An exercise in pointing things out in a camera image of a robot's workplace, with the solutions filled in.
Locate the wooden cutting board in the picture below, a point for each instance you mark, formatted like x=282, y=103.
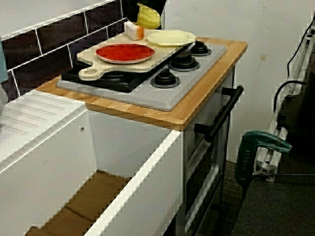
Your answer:
x=162, y=50

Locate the orange bread slice toy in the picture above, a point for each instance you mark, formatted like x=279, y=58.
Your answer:
x=134, y=32

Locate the black case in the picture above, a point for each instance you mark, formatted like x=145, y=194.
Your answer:
x=300, y=118

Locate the green clamp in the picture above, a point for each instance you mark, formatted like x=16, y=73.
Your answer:
x=246, y=157

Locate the white sink basin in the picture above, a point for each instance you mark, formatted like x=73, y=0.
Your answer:
x=118, y=137

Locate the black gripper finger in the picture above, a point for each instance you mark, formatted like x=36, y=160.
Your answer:
x=135, y=12
x=162, y=9

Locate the yellow toy corn cob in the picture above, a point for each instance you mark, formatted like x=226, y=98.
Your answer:
x=148, y=19

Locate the teal box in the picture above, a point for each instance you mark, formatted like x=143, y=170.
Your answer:
x=3, y=61

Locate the brown cloth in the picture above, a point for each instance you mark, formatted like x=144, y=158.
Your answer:
x=93, y=196

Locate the grey toy stove top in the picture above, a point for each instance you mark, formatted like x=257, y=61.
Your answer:
x=157, y=98

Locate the red round plate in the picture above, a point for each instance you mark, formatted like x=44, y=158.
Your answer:
x=123, y=52

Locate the black stove knob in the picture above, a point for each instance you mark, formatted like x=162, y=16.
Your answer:
x=165, y=78
x=184, y=62
x=200, y=49

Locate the aluminium frame rail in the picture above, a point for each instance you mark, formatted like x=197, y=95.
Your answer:
x=267, y=164

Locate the cream scalloped plate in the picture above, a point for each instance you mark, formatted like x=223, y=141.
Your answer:
x=169, y=38

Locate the grey oven door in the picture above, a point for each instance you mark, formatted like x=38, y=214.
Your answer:
x=197, y=157

